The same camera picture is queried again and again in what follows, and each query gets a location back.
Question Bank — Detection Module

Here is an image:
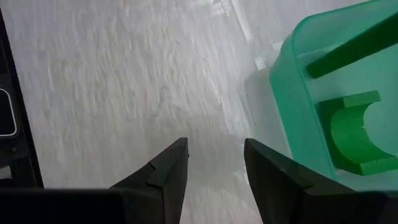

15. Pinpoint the green arch block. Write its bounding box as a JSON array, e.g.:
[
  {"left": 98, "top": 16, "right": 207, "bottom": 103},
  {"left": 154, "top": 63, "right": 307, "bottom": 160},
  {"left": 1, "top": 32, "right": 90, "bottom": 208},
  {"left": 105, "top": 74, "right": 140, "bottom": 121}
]
[{"left": 316, "top": 90, "right": 398, "bottom": 176}]

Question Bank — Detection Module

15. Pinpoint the black table-level camera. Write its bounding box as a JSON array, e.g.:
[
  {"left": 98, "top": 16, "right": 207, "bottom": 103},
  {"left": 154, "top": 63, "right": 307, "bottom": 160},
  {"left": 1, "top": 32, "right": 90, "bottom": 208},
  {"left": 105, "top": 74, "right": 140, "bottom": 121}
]
[{"left": 0, "top": 88, "right": 18, "bottom": 138}]

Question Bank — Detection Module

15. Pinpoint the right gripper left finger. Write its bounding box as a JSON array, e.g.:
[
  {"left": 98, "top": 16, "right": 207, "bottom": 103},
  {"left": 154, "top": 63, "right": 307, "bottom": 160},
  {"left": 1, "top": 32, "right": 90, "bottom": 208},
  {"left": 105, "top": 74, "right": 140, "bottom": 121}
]
[{"left": 110, "top": 138, "right": 190, "bottom": 224}]

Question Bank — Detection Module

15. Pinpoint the black table frame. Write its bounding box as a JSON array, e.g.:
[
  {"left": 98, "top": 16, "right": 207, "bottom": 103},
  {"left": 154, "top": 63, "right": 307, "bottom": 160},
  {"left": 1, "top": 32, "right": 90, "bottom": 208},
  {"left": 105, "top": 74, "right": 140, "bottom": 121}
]
[{"left": 0, "top": 9, "right": 44, "bottom": 189}]

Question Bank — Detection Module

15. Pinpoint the green translucent plastic bin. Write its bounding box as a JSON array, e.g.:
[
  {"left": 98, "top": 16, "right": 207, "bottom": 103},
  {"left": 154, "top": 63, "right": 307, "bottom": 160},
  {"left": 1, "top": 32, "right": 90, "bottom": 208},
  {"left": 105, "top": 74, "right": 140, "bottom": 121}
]
[{"left": 269, "top": 0, "right": 398, "bottom": 192}]

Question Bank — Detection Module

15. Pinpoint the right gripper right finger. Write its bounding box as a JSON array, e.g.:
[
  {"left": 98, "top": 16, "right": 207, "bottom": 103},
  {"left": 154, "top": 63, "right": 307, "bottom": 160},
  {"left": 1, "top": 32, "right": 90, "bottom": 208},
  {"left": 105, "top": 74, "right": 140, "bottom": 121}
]
[{"left": 244, "top": 138, "right": 355, "bottom": 224}]

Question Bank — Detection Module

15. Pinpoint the long green block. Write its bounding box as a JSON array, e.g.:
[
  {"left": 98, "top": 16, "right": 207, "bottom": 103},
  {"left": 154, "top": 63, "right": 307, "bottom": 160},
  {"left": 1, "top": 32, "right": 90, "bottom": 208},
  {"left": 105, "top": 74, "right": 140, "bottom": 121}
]
[{"left": 306, "top": 12, "right": 398, "bottom": 79}]

